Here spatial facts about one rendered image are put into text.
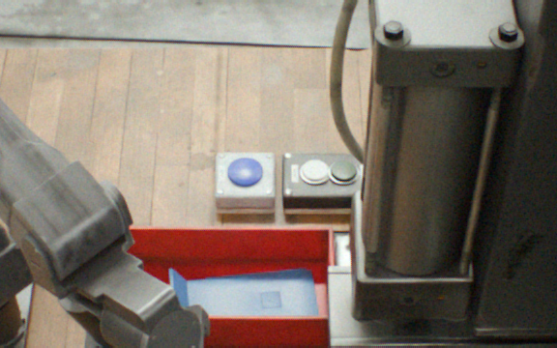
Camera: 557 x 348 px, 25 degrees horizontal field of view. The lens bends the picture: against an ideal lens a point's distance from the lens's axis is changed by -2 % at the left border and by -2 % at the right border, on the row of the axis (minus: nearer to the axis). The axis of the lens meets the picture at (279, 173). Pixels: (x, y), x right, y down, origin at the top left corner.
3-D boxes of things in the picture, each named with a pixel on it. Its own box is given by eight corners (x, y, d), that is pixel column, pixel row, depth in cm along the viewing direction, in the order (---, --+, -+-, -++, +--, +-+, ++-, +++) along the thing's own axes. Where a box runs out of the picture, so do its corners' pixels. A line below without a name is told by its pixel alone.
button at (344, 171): (330, 171, 149) (330, 159, 148) (355, 171, 149) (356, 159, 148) (330, 190, 147) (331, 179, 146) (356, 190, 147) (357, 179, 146)
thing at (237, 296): (170, 284, 140) (168, 268, 138) (311, 272, 142) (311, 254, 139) (175, 337, 136) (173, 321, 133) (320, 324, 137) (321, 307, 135)
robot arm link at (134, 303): (225, 333, 104) (187, 218, 97) (147, 398, 100) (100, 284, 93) (137, 282, 111) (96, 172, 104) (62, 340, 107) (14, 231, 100)
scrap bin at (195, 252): (103, 259, 143) (99, 224, 138) (331, 260, 143) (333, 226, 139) (95, 349, 135) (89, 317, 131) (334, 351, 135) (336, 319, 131)
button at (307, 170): (302, 171, 149) (302, 159, 148) (327, 171, 149) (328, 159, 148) (302, 190, 147) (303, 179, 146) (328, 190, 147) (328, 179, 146)
